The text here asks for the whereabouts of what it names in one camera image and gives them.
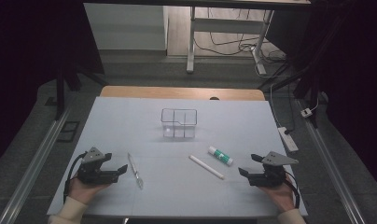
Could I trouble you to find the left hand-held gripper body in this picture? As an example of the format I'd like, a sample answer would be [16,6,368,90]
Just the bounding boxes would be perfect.
[77,147,119,185]

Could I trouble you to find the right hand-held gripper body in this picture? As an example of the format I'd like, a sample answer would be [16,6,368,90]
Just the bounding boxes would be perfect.
[247,150,300,189]

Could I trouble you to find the clear silver pen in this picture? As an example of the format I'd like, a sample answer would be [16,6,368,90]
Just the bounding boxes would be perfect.
[127,152,145,190]

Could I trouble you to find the white green glue stick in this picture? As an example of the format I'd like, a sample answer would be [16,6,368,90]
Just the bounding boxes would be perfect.
[207,146,234,166]

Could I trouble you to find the white pen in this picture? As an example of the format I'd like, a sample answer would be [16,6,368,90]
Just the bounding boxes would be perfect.
[188,154,226,180]

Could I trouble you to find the clear plastic organizer box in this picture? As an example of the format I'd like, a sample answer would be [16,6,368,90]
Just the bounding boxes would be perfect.
[161,107,199,139]

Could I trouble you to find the person's left hand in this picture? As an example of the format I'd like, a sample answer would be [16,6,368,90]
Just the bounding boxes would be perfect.
[68,177,112,205]

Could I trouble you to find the person's right hand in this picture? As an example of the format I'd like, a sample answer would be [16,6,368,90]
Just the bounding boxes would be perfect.
[258,176,298,215]

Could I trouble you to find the white power strip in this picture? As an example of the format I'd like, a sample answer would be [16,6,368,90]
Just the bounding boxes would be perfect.
[277,126,300,153]

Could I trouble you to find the white table mat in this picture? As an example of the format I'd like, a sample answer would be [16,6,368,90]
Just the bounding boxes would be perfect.
[46,96,309,217]

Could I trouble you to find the black stand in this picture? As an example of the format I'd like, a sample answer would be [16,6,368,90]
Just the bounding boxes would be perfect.
[258,59,323,129]
[54,60,110,121]

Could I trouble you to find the white cabinet panel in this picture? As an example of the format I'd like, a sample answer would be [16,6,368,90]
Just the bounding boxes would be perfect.
[83,3,168,51]

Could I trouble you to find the left hand-held gripper black cable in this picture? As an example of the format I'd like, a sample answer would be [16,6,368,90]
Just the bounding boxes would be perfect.
[63,151,88,204]

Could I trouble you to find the hand-held gripper black cable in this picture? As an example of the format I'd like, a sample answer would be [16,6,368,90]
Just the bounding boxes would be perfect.
[63,151,88,204]
[283,176,301,209]

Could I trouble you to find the right hand-held gripper black cable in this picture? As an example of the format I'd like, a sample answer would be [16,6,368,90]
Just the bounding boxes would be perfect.
[283,176,301,209]

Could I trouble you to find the black floor frame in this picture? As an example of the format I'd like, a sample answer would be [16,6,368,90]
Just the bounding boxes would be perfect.
[56,120,81,144]

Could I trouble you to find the aluminium rail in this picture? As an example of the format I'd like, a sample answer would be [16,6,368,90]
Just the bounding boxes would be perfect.
[297,99,367,224]
[0,106,71,224]

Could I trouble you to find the black floor cables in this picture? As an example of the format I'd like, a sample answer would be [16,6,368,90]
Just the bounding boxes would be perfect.
[192,7,287,63]

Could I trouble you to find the white desk frame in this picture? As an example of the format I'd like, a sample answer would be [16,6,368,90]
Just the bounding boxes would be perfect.
[186,6,275,76]

